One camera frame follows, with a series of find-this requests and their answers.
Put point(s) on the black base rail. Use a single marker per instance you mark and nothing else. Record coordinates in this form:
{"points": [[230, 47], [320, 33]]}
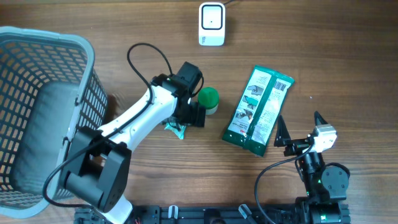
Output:
{"points": [[282, 213]]}

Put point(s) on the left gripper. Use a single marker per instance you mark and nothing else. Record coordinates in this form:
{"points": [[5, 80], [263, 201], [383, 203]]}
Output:
{"points": [[194, 121]]}

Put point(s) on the light green wipes pack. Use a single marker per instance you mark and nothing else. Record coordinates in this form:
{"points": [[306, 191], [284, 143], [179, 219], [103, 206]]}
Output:
{"points": [[178, 129]]}

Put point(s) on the grey plastic mesh basket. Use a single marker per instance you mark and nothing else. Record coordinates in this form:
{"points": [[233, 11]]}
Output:
{"points": [[49, 89]]}

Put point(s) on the green lidded jar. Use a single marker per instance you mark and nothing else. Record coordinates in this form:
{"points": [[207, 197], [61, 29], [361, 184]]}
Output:
{"points": [[209, 98]]}

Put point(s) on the white barcode scanner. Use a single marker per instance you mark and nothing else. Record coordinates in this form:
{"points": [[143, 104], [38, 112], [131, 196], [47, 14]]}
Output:
{"points": [[211, 24]]}

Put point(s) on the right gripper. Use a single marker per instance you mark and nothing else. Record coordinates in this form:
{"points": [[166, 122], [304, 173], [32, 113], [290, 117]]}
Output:
{"points": [[283, 139]]}

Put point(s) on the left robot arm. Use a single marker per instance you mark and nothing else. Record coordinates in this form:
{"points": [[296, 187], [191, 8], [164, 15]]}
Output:
{"points": [[98, 159]]}

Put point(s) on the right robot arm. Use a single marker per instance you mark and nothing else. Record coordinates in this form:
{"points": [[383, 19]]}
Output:
{"points": [[326, 184]]}

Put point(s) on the green 3M gloves package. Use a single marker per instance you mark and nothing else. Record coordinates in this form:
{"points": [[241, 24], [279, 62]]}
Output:
{"points": [[253, 120]]}

